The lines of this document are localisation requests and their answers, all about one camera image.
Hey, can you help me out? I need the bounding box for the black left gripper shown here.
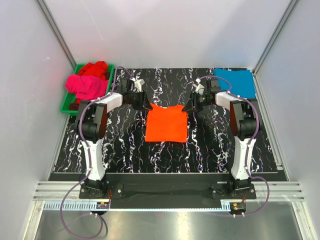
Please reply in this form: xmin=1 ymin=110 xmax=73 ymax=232
xmin=127 ymin=90 xmax=153 ymax=111

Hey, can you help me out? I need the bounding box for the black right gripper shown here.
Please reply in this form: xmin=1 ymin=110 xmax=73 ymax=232
xmin=181 ymin=91 xmax=212 ymax=114

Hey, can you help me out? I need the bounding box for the orange t shirt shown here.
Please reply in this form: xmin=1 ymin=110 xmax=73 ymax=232
xmin=145 ymin=103 xmax=188 ymax=143

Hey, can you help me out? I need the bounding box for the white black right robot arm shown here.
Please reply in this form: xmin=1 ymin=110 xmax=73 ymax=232
xmin=182 ymin=91 xmax=261 ymax=199

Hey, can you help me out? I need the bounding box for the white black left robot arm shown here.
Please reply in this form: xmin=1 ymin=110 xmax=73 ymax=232
xmin=75 ymin=90 xmax=153 ymax=198

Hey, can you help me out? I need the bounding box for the folded blue t shirt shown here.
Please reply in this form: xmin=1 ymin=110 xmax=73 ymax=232
xmin=213 ymin=68 xmax=256 ymax=99

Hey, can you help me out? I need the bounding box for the red t shirt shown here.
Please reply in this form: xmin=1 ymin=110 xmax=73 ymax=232
xmin=77 ymin=61 xmax=109 ymax=81

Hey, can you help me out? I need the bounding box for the pink t shirt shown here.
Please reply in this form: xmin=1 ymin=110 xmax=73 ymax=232
xmin=65 ymin=74 xmax=109 ymax=101

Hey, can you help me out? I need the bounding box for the dark maroon t shirt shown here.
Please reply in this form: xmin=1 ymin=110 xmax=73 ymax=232
xmin=68 ymin=99 xmax=81 ymax=111

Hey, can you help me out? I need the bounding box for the green plastic bin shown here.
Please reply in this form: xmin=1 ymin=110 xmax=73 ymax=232
xmin=59 ymin=63 xmax=115 ymax=118

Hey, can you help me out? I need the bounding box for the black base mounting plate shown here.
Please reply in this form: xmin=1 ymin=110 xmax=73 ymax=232
xmin=79 ymin=182 xmax=257 ymax=210

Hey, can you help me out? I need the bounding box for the left connector box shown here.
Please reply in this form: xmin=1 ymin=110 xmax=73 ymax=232
xmin=96 ymin=201 xmax=110 ymax=210

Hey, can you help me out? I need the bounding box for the connector box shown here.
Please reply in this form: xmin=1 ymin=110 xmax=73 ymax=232
xmin=96 ymin=201 xmax=110 ymax=210
xmin=230 ymin=202 xmax=247 ymax=212

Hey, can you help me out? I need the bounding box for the right connector box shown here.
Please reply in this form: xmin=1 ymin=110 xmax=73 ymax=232
xmin=230 ymin=202 xmax=247 ymax=212

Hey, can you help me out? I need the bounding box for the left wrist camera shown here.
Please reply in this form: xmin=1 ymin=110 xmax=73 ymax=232
xmin=117 ymin=77 xmax=146 ymax=94

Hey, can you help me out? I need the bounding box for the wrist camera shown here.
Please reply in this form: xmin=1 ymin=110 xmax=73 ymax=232
xmin=117 ymin=77 xmax=146 ymax=94
xmin=192 ymin=77 xmax=222 ymax=96

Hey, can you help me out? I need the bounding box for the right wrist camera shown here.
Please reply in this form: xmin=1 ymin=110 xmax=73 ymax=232
xmin=192 ymin=77 xmax=222 ymax=96

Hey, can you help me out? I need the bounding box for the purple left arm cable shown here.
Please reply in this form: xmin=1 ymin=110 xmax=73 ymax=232
xmin=60 ymin=65 xmax=135 ymax=238

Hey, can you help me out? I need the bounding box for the aluminium frame rail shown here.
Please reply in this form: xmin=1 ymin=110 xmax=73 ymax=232
xmin=34 ymin=181 xmax=304 ymax=202

